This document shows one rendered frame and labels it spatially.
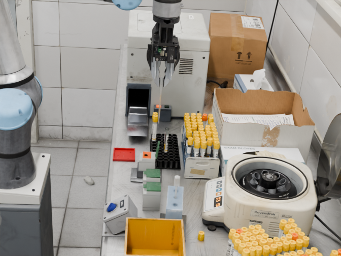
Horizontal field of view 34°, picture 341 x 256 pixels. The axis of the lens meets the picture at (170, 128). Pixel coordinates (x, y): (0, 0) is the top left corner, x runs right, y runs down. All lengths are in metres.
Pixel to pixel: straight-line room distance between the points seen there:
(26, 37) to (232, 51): 1.37
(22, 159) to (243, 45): 1.11
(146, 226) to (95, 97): 2.13
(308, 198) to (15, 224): 0.77
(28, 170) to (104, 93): 1.89
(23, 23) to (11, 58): 1.67
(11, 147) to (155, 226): 0.43
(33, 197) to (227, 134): 0.59
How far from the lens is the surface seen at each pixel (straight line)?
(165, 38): 1.48
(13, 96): 1.51
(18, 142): 1.50
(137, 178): 1.62
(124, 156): 1.74
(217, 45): 2.28
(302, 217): 1.43
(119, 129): 1.89
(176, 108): 1.96
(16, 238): 1.62
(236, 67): 2.32
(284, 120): 1.92
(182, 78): 1.91
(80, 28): 3.25
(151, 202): 1.50
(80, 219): 2.90
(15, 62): 1.57
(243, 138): 1.71
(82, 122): 3.50
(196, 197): 1.59
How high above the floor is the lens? 1.80
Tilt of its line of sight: 29 degrees down
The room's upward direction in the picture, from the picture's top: 4 degrees clockwise
